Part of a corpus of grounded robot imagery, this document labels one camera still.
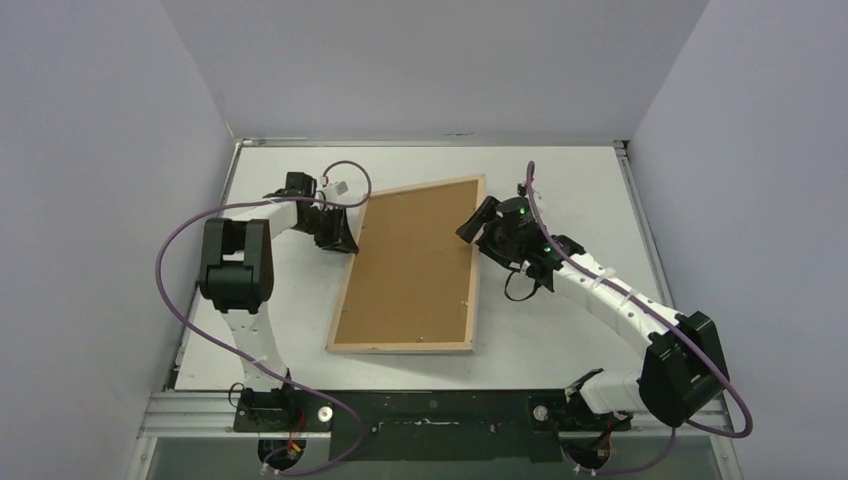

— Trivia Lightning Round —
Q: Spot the light wooden picture frame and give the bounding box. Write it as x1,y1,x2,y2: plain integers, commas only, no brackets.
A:
325,174,488,355

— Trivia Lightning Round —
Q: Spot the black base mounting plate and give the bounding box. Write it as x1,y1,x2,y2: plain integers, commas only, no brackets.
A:
232,389,632,470

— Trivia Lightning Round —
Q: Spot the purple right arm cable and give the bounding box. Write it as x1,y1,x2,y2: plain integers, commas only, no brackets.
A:
525,160,755,477

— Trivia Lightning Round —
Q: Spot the aluminium front rail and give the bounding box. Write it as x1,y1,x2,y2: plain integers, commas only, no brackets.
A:
138,391,731,439

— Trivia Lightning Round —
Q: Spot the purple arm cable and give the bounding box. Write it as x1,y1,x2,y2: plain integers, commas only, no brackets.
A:
154,159,374,478
525,160,755,477

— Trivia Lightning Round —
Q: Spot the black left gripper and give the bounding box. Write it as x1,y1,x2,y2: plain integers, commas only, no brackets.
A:
297,206,361,257

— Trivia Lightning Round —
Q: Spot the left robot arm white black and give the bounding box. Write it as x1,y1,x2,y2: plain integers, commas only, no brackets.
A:
199,172,359,431

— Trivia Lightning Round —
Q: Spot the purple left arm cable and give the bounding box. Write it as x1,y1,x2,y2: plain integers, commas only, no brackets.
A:
154,159,374,478

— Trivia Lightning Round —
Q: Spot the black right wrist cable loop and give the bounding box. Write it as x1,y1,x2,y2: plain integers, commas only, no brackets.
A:
503,268,541,303

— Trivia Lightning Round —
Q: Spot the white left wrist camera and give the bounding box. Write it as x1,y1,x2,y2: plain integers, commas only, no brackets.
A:
317,181,349,203

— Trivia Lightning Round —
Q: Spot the brown frame backing board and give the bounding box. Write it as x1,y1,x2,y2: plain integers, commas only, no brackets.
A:
332,180,481,346

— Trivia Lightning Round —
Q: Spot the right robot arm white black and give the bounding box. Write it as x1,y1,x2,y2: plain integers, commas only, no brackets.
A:
456,196,728,429

